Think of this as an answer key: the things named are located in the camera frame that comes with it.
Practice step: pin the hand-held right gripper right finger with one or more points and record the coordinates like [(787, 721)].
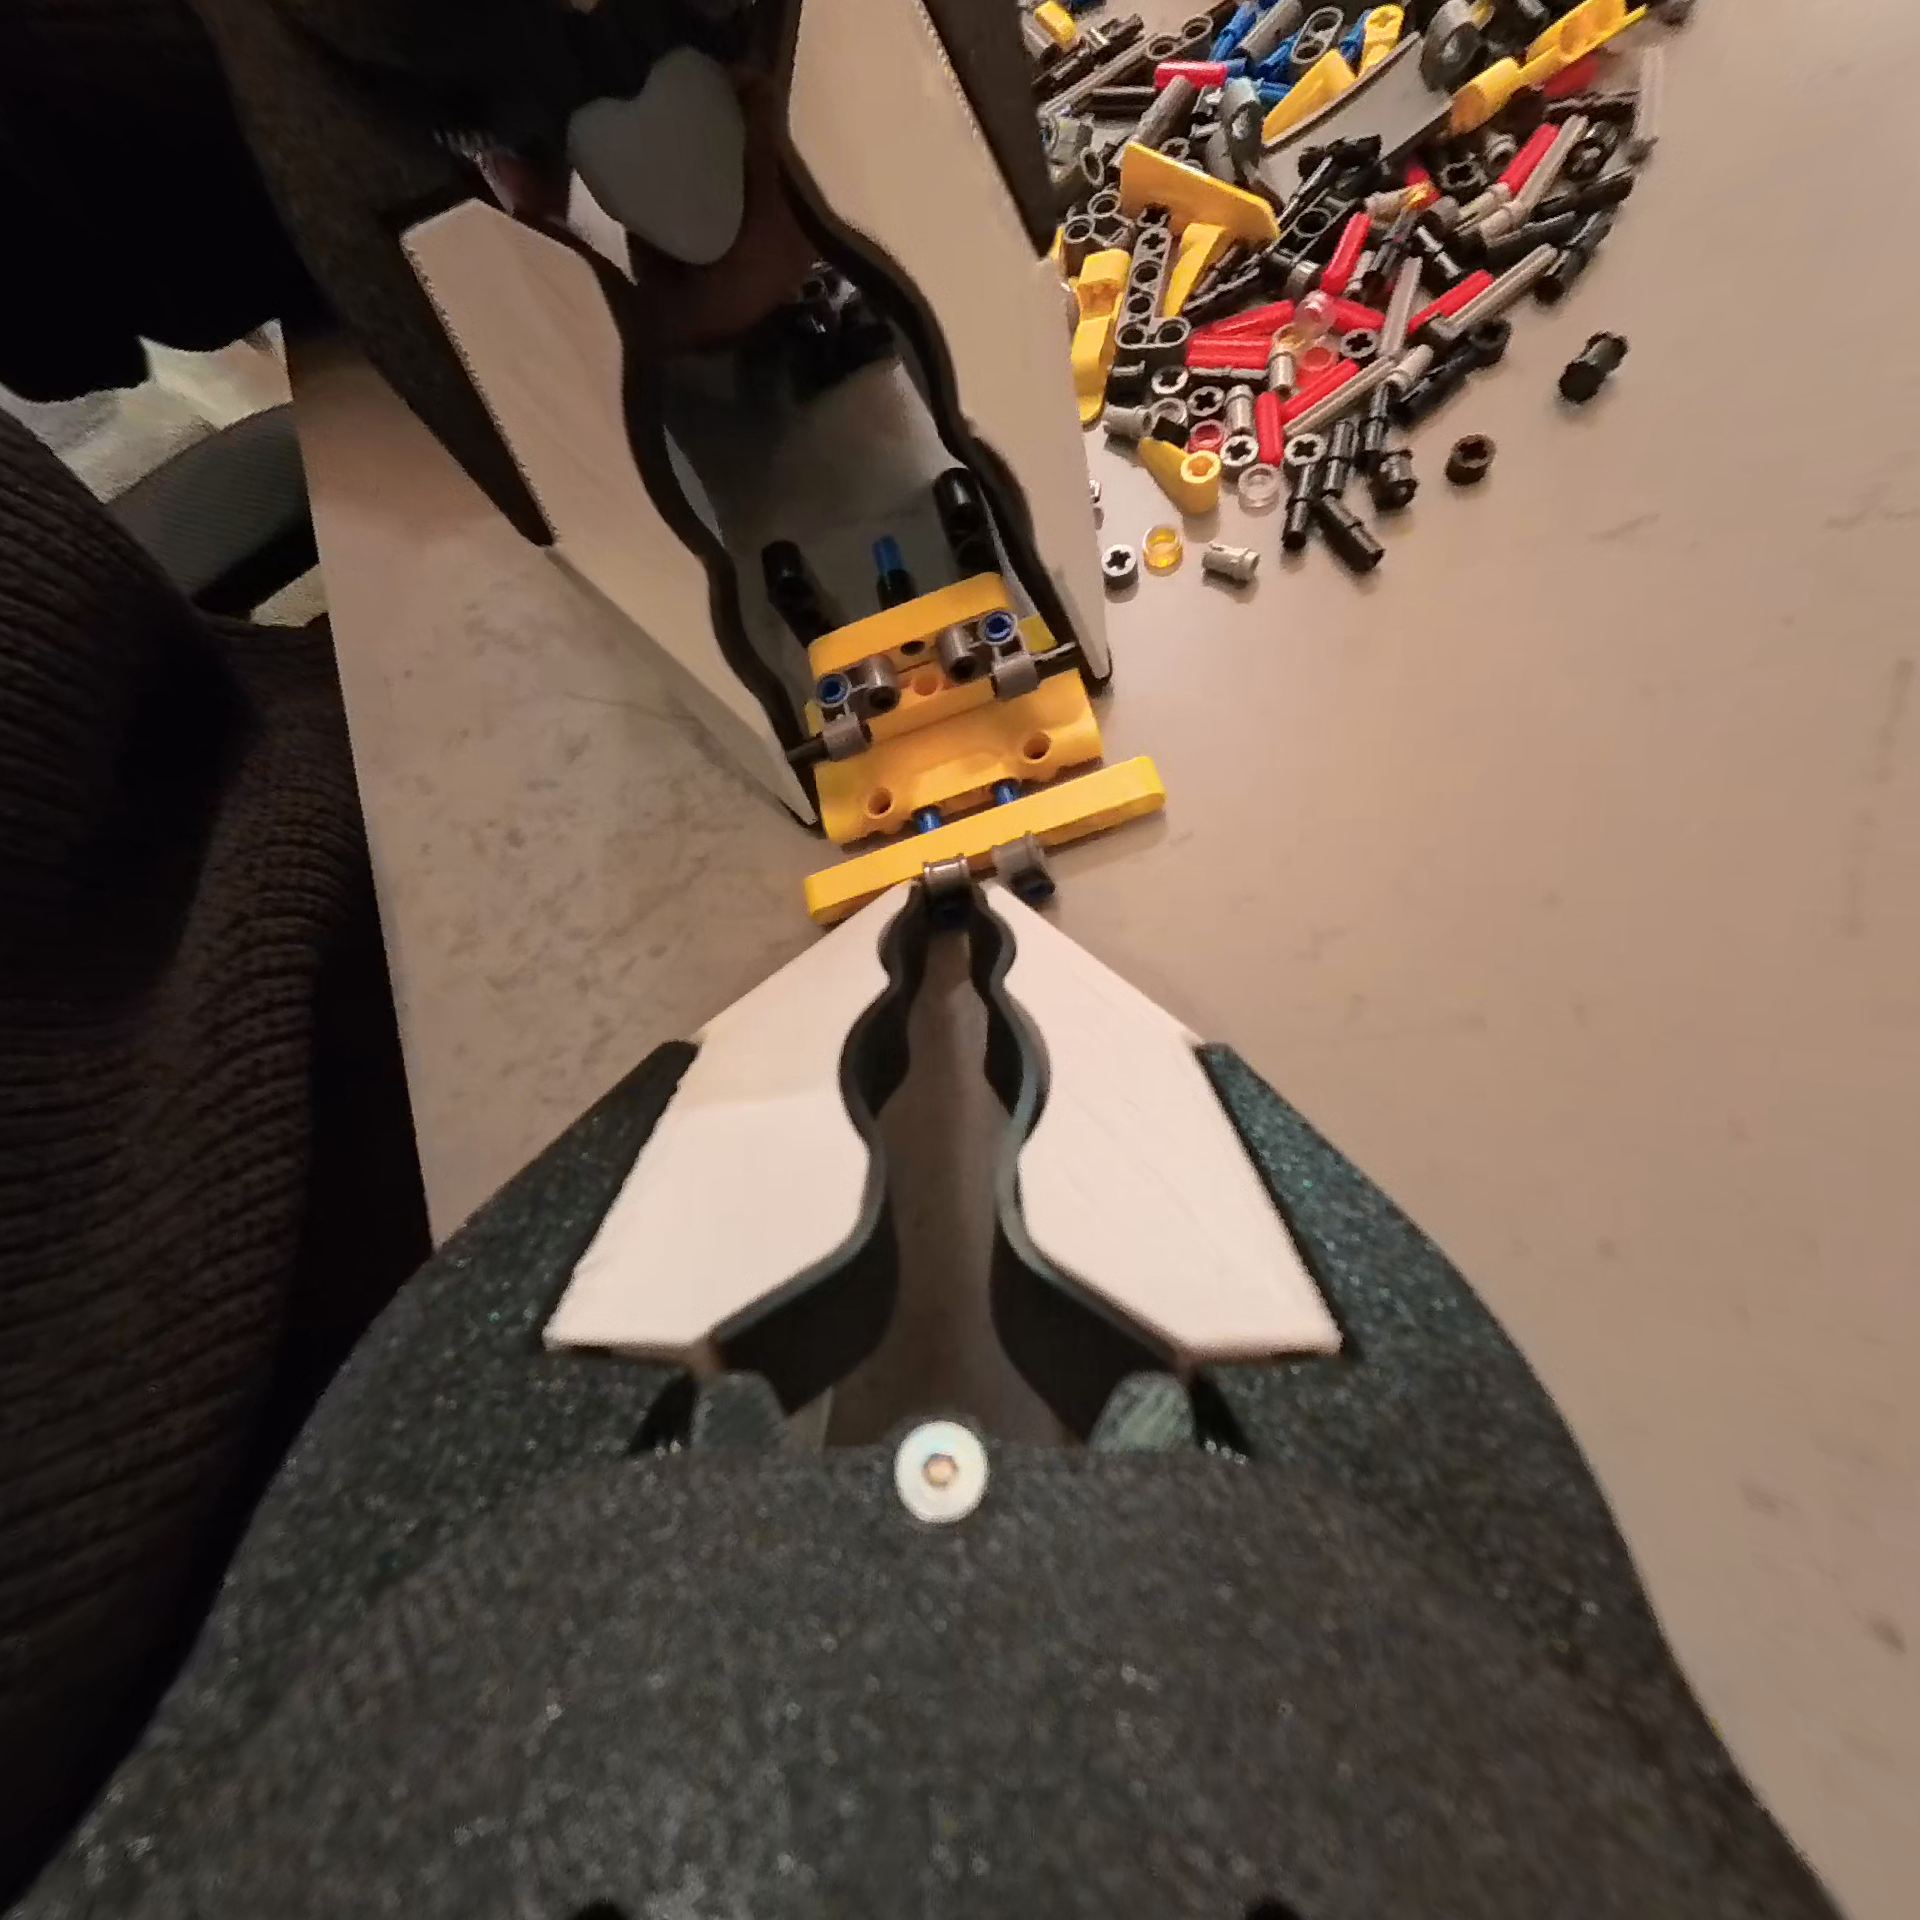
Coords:
[(1156, 1184)]

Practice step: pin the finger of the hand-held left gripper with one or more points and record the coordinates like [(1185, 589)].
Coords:
[(600, 450), (961, 224)]

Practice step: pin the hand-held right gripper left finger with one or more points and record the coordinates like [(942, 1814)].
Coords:
[(721, 1184)]

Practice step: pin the yellow toy beam with pins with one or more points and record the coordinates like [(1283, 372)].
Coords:
[(1080, 796)]

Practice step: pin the yellow toy brick frame assembly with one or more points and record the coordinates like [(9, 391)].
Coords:
[(961, 765)]

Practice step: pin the person's left hand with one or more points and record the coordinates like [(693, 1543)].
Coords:
[(765, 248)]

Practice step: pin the black chair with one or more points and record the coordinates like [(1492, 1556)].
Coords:
[(225, 495)]

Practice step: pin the clear orange round stud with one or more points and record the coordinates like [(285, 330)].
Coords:
[(1161, 546)]

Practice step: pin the pile of toy building parts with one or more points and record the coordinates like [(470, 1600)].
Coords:
[(1350, 300)]

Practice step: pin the light grey toy pin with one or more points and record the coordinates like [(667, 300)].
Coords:
[(1231, 566)]

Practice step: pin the person's dark knit sweater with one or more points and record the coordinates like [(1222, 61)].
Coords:
[(182, 1050)]

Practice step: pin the small black toy bush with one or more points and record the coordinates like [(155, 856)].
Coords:
[(1475, 455)]

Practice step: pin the black toy pin connector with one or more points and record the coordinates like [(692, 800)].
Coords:
[(1593, 367)]

